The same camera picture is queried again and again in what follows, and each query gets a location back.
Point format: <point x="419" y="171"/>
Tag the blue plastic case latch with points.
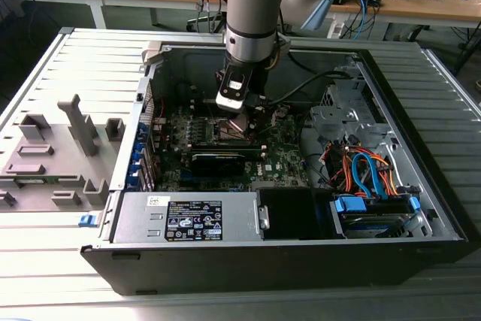
<point x="87" y="221"/>

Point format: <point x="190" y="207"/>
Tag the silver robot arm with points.
<point x="255" y="5"/>

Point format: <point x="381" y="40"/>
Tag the black graphics card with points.
<point x="218" y="165"/>

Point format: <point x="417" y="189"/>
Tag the silver CPU chip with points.
<point x="239" y="122"/>

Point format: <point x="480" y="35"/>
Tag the silver disk bay cage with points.
<point x="338" y="116"/>

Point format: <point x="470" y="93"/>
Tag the CPU socket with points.
<point x="222" y="135"/>

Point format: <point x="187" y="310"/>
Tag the silver coin battery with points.
<point x="282" y="111"/>

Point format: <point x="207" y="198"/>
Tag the hard disk blue carrier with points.
<point x="368" y="223"/>

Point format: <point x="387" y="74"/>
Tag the grey part rack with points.
<point x="56" y="137"/>

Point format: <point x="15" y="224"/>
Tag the black PC case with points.
<point x="225" y="268"/>

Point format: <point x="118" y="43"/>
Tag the green motherboard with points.
<point x="278" y="155"/>

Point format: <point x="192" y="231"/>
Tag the silver power supply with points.
<point x="143" y="215"/>

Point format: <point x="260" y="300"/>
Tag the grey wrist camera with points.
<point x="283" y="48"/>

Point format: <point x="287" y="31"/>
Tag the green RAM stick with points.
<point x="225" y="151"/>
<point x="32" y="181"/>

